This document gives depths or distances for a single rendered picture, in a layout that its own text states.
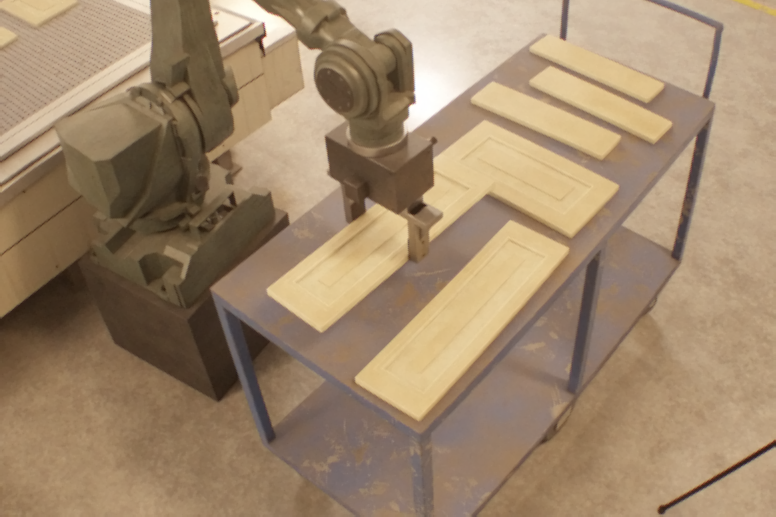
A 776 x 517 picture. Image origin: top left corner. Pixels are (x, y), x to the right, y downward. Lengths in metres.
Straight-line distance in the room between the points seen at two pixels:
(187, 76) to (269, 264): 0.73
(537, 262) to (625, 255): 1.16
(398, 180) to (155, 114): 1.08
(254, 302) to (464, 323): 0.54
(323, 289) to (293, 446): 0.89
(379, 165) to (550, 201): 0.67
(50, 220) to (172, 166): 0.92
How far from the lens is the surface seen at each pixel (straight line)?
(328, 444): 2.80
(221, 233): 3.00
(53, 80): 3.77
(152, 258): 3.03
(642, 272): 3.30
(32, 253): 3.57
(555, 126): 2.67
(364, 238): 2.16
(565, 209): 2.39
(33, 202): 3.46
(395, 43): 1.85
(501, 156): 2.54
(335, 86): 1.78
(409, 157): 1.90
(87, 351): 3.70
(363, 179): 1.96
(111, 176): 2.67
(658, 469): 3.13
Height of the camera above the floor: 2.65
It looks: 44 degrees down
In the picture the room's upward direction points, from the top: 6 degrees counter-clockwise
